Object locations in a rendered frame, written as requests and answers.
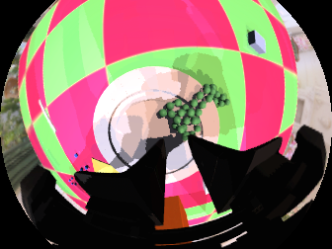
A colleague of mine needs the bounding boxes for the white round tray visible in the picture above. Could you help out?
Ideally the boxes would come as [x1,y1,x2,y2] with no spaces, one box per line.
[94,66,220,184]

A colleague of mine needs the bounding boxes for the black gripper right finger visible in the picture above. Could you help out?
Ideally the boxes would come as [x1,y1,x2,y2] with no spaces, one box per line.
[187,135,284,214]

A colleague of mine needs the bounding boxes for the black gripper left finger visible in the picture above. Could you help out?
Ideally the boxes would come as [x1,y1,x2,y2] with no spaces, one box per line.
[74,139,166,226]

